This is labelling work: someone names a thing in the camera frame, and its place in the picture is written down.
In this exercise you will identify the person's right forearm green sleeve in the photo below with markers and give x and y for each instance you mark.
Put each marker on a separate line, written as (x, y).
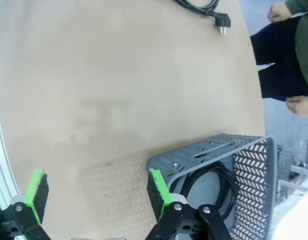
(301, 6)

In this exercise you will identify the person's right hand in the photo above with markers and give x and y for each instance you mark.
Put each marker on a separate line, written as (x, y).
(279, 12)

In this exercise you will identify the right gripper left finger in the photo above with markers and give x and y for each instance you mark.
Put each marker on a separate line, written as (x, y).
(37, 197)

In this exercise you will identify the person in dark clothes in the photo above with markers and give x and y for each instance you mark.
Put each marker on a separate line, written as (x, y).
(276, 42)

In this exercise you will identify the person's left hand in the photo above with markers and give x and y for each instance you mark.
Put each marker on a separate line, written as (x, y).
(300, 106)

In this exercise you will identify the grey round metal base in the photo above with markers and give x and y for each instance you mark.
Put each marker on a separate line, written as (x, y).
(285, 162)

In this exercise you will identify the grey plastic mesh basket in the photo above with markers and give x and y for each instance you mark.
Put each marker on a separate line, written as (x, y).
(205, 190)

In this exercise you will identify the person's green sweater torso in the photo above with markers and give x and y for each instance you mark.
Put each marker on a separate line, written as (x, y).
(306, 50)

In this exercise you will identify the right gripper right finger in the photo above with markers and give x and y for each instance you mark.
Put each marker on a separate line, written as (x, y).
(157, 195)

